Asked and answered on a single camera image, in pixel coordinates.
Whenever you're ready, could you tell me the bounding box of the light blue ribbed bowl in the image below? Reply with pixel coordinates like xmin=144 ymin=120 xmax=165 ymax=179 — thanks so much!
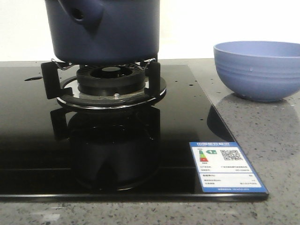
xmin=213 ymin=41 xmax=300 ymax=102

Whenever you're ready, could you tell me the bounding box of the black pot support grate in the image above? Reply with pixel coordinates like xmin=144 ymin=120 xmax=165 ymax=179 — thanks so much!
xmin=41 ymin=58 xmax=166 ymax=111

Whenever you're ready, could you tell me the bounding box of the dark blue cooking pot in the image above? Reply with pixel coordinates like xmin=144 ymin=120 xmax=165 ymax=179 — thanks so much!
xmin=45 ymin=0 xmax=160 ymax=65

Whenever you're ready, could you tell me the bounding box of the black gas burner head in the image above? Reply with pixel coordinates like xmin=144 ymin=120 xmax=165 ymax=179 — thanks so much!
xmin=76 ymin=63 xmax=145 ymax=96

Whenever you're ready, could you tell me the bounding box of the blue energy label sticker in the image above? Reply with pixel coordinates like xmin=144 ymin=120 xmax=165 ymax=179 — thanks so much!
xmin=189 ymin=142 xmax=267 ymax=193

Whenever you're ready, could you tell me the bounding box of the black glass gas stove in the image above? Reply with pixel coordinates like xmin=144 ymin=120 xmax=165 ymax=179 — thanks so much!
xmin=0 ymin=65 xmax=269 ymax=202

